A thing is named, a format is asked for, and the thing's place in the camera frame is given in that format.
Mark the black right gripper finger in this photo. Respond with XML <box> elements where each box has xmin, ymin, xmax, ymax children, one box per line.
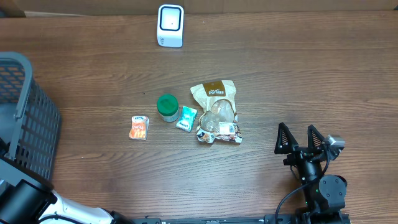
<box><xmin>307</xmin><ymin>124</ymin><xmax>325</xmax><ymax>152</ymax></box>
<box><xmin>274</xmin><ymin>123</ymin><xmax>299</xmax><ymax>154</ymax></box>

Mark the brown snack bag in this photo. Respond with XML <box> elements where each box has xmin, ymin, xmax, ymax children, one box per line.
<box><xmin>190</xmin><ymin>80</ymin><xmax>243</xmax><ymax>144</ymax></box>

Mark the teal candy packet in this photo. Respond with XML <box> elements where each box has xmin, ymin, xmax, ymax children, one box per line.
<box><xmin>175</xmin><ymin>106</ymin><xmax>198</xmax><ymax>132</ymax></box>

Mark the green lid jar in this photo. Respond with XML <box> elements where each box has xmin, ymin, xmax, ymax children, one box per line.
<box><xmin>157</xmin><ymin>94</ymin><xmax>179</xmax><ymax>122</ymax></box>

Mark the orange tissue packet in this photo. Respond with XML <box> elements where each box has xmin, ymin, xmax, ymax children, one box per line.
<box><xmin>129</xmin><ymin>116</ymin><xmax>150</xmax><ymax>140</ymax></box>

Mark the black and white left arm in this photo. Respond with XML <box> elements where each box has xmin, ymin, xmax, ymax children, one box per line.
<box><xmin>1</xmin><ymin>157</ymin><xmax>133</xmax><ymax>223</ymax></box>

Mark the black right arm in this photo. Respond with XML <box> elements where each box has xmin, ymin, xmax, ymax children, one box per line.
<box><xmin>271</xmin><ymin>123</ymin><xmax>350</xmax><ymax>223</ymax></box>

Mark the white barcode scanner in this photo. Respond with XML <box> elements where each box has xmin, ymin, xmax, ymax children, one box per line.
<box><xmin>157</xmin><ymin>4</ymin><xmax>185</xmax><ymax>48</ymax></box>

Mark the grey mesh basket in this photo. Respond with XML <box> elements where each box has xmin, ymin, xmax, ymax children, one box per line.
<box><xmin>1</xmin><ymin>52</ymin><xmax>62</xmax><ymax>180</ymax></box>

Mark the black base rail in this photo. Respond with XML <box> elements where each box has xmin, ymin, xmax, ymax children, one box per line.
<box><xmin>131</xmin><ymin>214</ymin><xmax>300</xmax><ymax>224</ymax></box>

